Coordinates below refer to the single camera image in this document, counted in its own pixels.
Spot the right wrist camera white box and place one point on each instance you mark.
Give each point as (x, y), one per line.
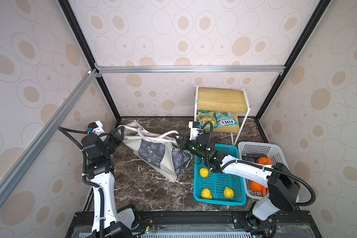
(195, 130)

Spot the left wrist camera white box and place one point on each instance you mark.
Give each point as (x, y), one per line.
(96, 128)

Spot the black corner frame post right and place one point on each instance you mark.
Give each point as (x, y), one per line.
(304, 37)

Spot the silver aluminium crossbar back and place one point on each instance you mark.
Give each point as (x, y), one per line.
(191, 69)

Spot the teal Fox's candy bag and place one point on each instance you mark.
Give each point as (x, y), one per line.
(225, 119)

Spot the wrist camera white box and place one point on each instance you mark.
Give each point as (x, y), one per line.
(195, 130)
(96, 128)

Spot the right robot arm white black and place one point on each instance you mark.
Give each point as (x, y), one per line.
(282, 185)

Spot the teal plastic basket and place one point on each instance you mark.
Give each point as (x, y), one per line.
(216, 183)

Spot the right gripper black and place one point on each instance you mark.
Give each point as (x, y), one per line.
(183, 143)

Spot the yellow lemon bottom right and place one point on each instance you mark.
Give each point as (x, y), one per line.
(228, 193)

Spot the black corner frame post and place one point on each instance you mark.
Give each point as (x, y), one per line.
(304, 37)
(81, 39)

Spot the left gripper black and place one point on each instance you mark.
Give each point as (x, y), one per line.
(117, 138)

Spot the orange carrot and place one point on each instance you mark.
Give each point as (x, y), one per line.
(256, 187)

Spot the yellow lemon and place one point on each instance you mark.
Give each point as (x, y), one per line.
(204, 172)
(206, 194)
(228, 193)

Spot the cream canvas grocery bag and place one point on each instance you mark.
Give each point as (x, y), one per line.
(160, 151)

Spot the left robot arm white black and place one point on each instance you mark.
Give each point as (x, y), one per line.
(99, 173)

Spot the orange bell pepper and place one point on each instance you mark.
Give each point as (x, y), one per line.
(264, 161)

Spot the yellow lemon bottom left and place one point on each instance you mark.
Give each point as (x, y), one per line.
(206, 194)

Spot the yellow lemon middle left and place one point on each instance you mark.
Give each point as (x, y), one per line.
(204, 172)

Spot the silver aluminium crossbar left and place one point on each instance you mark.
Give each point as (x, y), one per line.
(20, 168)

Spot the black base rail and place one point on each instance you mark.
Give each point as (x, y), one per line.
(226, 224)

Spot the silver aluminium crossbar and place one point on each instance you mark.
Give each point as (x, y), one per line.
(20, 168)
(191, 69)

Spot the green lemon candy bag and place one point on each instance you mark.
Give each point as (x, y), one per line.
(204, 116)

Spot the black corner frame post left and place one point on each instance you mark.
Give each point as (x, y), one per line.
(81, 39)

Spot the white wire wooden shelf rack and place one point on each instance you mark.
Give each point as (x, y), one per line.
(224, 100)

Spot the white plastic basket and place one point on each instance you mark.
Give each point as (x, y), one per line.
(274, 153)

